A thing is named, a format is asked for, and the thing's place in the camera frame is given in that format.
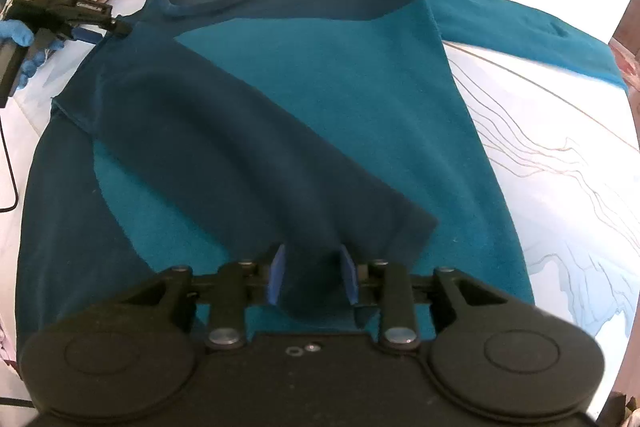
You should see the blue gloved left hand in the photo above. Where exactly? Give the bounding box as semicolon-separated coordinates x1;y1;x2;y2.
1;20;64;90

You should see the teal two-tone sweater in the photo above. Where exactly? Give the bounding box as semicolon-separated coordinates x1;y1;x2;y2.
15;0;622;343

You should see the black cable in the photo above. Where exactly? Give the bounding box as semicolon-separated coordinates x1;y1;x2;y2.
0;116;22;214

